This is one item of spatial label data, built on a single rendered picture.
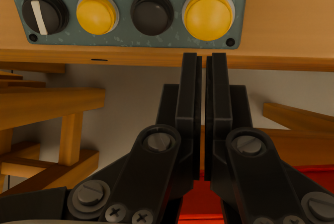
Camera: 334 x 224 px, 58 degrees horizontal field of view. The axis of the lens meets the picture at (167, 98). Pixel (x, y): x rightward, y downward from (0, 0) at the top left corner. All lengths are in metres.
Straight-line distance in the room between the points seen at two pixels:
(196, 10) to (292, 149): 0.20
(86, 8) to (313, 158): 0.26
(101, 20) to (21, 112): 0.50
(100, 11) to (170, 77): 0.94
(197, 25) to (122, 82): 0.98
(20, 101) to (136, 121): 0.58
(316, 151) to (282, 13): 0.17
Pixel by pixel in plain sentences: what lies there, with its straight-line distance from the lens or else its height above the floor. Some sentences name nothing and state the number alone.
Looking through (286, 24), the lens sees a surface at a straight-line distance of 0.23.
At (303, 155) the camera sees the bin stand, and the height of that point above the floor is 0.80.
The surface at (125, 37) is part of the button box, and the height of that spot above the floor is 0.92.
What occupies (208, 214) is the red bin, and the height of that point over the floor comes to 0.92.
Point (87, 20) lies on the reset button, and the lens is 0.20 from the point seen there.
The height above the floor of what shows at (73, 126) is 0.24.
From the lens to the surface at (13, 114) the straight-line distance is 0.66.
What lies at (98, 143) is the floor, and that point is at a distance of 1.20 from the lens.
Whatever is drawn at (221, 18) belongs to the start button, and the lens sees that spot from 0.19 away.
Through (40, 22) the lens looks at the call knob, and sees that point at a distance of 0.21.
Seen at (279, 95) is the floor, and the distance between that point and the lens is 1.15.
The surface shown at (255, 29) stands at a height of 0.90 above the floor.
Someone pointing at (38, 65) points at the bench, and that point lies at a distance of 1.05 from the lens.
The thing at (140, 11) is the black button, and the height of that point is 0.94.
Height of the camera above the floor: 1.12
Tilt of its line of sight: 83 degrees down
